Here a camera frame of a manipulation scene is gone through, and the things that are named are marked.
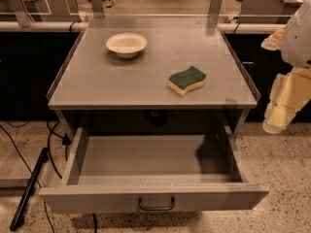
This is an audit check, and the open grey top drawer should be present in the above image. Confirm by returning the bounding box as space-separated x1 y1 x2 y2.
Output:
40 128 269 214

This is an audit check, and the white horizontal rail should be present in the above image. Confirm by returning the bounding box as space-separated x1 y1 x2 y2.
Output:
0 21 284 34

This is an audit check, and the black floor cable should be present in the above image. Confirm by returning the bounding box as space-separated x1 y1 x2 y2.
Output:
0 119 71 233

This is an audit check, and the grey metal cabinet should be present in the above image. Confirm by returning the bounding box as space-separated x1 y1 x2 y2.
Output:
46 16 261 141

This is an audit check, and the clear acrylic barrier panel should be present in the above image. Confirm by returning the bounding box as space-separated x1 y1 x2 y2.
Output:
0 0 311 28

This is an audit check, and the black floor bar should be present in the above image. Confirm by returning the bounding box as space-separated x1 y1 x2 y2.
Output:
10 148 49 232

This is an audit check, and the green and yellow sponge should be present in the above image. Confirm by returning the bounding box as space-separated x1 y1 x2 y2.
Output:
168 66 207 96

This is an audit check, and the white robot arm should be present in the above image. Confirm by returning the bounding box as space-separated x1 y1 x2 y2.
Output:
261 0 311 134

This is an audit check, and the dark metal drawer handle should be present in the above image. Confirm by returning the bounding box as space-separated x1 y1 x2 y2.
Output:
138 197 175 212

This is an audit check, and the white paper bowl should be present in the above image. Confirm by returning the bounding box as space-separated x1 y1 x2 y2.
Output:
106 33 148 58

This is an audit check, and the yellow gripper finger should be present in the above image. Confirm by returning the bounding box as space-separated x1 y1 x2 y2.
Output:
262 67 311 134
261 28 284 50

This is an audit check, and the grey background desk left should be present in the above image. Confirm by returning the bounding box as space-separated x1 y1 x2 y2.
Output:
0 0 81 22

